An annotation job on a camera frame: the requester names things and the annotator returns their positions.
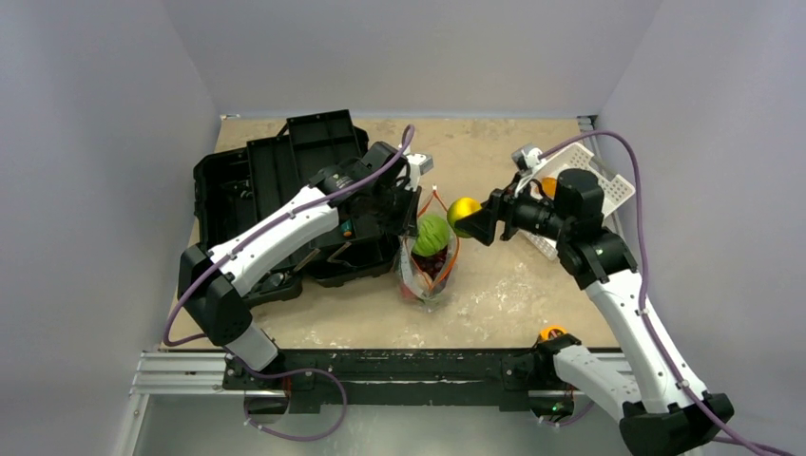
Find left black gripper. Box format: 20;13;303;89
369;180;422;238

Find green cabbage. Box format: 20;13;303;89
412;214;451;257

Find yellow orange fruit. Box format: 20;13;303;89
447;197;482;238

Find clear zip bag orange zipper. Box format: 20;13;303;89
393;187;460;312

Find dark red grapes bunch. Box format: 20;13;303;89
413;249;451;283

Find pink peach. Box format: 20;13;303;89
400;283;421;301

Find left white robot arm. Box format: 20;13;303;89
177;142;433;389

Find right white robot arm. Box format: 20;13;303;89
454;169;734;455

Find orange carrot pieces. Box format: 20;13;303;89
541;177;557;200

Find white plastic basket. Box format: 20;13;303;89
512;141;637;262

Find black toolbox tray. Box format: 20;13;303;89
247;109;369;219

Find orange emergency button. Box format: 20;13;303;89
537;325;566;343

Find black plastic toolbox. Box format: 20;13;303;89
193;144;400;308

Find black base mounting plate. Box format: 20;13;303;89
225;348;586;420

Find green handle screwdriver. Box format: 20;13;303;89
339;219;355;238

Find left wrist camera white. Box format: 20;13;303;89
395;147;433;191

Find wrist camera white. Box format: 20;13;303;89
395;147;433;191
510;144;542;188

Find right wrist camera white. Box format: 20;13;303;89
510;144;542;188

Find aluminium frame rail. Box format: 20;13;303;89
128;351;635;396

